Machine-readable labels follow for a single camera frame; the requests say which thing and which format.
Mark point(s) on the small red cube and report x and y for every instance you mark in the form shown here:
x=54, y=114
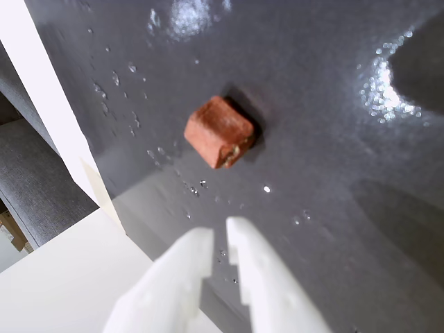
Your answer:
x=216, y=130

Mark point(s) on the dark grey table mat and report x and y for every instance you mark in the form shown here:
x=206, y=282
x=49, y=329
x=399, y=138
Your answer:
x=312, y=156

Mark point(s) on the brown cardboard box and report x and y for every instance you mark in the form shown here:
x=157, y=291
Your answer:
x=12, y=232

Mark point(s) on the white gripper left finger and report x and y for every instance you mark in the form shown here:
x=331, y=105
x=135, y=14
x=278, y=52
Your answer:
x=166, y=284

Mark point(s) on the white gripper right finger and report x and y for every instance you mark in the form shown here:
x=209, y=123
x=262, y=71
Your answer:
x=270, y=291

